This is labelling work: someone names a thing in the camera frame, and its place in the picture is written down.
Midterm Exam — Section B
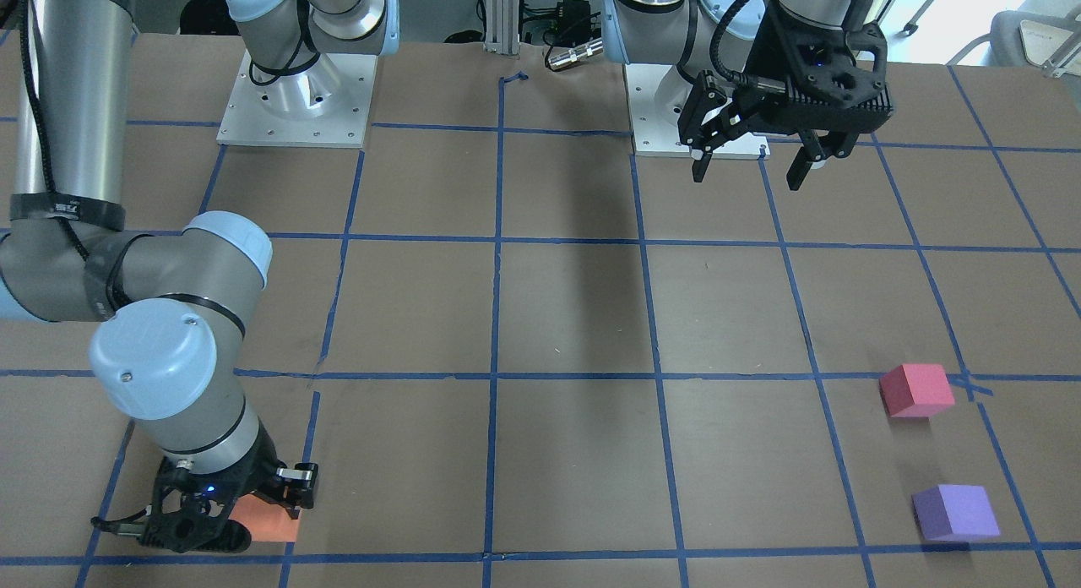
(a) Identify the purple foam block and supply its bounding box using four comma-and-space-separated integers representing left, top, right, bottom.
911, 484, 1001, 542

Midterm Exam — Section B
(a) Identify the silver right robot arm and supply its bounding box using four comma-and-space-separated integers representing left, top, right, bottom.
3, 0, 319, 553

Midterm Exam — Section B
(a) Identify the grey chair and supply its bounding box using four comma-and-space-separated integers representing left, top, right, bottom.
947, 6, 1080, 79

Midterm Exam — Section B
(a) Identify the aluminium profile post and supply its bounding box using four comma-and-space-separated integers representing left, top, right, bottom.
482, 0, 522, 57

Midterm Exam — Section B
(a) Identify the black power adapter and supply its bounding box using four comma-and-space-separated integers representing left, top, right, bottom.
553, 0, 592, 35

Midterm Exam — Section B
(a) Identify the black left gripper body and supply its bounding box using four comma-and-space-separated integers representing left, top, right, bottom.
742, 2, 894, 135

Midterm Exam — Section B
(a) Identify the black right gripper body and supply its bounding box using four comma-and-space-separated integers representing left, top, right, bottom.
139, 427, 292, 553

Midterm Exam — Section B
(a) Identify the silver metal connector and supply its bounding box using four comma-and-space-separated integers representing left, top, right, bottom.
545, 38, 605, 74

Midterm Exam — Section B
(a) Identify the orange foam block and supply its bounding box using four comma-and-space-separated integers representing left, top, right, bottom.
229, 491, 302, 543

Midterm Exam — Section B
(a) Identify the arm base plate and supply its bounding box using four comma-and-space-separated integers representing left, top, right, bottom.
623, 63, 770, 161
216, 54, 379, 149

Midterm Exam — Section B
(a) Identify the pink foam block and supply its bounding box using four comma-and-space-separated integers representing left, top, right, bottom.
877, 363, 956, 418

